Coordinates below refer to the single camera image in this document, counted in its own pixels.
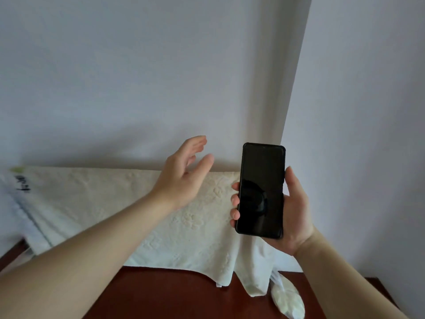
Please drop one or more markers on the person's left hand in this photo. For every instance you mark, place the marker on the person's left hand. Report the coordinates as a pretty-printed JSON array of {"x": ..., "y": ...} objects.
[{"x": 174, "y": 181}]

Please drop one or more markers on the person's right hand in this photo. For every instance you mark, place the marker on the person's right hand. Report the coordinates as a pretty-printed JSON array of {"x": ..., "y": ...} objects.
[{"x": 295, "y": 215}]

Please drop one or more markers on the person's left thumb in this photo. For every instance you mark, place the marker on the person's left thumb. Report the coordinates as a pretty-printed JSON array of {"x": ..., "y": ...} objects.
[{"x": 201, "y": 169}]

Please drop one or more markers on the person's right thumb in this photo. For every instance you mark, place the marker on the person's right thumb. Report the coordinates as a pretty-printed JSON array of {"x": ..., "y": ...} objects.
[{"x": 291, "y": 187}]

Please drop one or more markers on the black smartphone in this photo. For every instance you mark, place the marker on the black smartphone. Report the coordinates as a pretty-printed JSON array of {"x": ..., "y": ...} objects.
[{"x": 260, "y": 189}]

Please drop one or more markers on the person's left forearm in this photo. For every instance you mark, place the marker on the person's left forearm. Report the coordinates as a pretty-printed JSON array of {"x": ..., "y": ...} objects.
[{"x": 86, "y": 255}]

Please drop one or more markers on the person's right forearm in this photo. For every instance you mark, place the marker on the person's right forearm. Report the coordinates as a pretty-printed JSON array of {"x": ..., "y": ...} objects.
[{"x": 338, "y": 282}]

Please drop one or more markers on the white embossed towel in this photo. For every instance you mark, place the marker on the white embossed towel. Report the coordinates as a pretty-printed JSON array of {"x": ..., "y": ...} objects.
[{"x": 132, "y": 209}]

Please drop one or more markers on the white filled plastic bag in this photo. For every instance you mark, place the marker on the white filled plastic bag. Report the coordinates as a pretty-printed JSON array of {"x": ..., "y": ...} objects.
[{"x": 287, "y": 300}]

